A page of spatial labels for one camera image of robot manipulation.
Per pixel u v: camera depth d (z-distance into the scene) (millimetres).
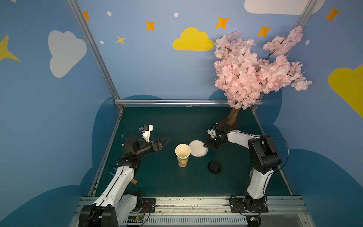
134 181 802
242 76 686
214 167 883
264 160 520
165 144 698
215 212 733
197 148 970
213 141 865
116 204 452
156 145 675
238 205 748
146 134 704
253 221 733
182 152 833
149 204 746
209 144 950
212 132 899
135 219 725
